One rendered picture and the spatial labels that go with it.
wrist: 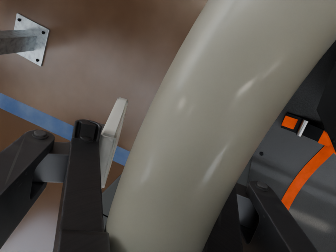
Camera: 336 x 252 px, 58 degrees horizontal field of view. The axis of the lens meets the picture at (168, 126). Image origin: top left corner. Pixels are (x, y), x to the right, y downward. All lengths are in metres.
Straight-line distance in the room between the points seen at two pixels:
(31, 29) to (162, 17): 0.70
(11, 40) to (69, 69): 0.29
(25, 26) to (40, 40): 0.11
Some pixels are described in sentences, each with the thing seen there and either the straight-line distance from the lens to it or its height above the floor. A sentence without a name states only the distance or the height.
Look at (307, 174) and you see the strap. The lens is 1.45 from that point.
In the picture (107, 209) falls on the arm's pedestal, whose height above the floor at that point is 0.72.
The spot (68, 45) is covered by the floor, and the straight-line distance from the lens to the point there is 1.63.
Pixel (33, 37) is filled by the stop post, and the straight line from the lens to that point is 1.71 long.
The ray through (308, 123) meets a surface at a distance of 1.33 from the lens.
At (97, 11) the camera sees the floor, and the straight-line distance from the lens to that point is 1.53.
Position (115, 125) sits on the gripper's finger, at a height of 1.18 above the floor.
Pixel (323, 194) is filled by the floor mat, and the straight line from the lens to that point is 1.50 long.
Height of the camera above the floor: 1.31
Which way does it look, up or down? 64 degrees down
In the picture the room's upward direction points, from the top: 134 degrees counter-clockwise
